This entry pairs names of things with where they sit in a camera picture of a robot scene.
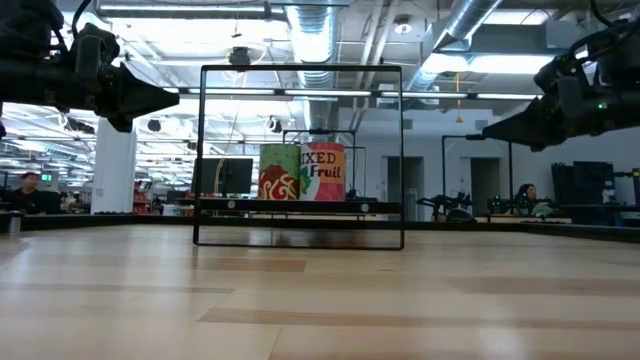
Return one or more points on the black aluminium table frame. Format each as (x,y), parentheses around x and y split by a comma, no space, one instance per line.
(75,221)

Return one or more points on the wooden shelf board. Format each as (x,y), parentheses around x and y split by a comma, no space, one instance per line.
(300,206)

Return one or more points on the black round ceiling fixture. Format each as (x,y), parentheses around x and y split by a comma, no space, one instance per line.
(274,125)
(154,125)

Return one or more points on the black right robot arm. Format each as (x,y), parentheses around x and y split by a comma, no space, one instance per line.
(625,50)

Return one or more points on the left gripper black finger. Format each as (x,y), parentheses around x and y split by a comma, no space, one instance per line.
(135,87)
(130,109)

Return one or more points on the orange red label tin can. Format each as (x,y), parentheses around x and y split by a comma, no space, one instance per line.
(325,172)

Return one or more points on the green red label tin can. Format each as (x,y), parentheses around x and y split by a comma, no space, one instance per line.
(277,170)

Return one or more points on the silver ventilation duct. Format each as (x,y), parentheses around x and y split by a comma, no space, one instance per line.
(465,15)
(312,45)

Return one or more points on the bright ceiling light panel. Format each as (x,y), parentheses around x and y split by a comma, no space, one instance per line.
(500,64)

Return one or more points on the black equipment rack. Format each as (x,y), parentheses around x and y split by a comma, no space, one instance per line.
(582,182)

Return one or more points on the white pillar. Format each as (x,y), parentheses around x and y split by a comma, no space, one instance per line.
(114,170)

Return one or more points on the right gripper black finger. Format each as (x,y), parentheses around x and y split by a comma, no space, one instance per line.
(530,136)
(535,117)

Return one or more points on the black ceiling mounted device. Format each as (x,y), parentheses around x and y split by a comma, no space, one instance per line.
(239,55)

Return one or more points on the person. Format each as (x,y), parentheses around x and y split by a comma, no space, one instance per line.
(27,197)
(527,192)

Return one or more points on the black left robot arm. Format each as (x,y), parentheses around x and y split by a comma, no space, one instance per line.
(30,82)

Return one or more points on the black computer monitor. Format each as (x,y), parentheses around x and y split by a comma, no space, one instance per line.
(230,175)

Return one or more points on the long ceiling light strip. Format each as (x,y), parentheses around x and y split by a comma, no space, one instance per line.
(325,93)

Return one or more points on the black background robot arm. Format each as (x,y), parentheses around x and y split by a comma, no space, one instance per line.
(445,202)

